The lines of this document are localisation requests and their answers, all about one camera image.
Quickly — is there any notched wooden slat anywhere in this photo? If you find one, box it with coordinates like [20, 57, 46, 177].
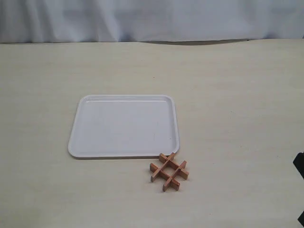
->
[150, 163, 180, 189]
[150, 153, 175, 182]
[168, 159, 189, 180]
[162, 170, 179, 192]

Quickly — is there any white rectangular plastic tray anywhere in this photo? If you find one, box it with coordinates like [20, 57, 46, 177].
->
[67, 95, 180, 159]

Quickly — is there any black object at right edge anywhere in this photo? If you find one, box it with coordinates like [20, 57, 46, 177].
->
[293, 152, 304, 226]

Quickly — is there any white backdrop curtain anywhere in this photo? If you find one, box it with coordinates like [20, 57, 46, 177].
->
[0, 0, 304, 43]

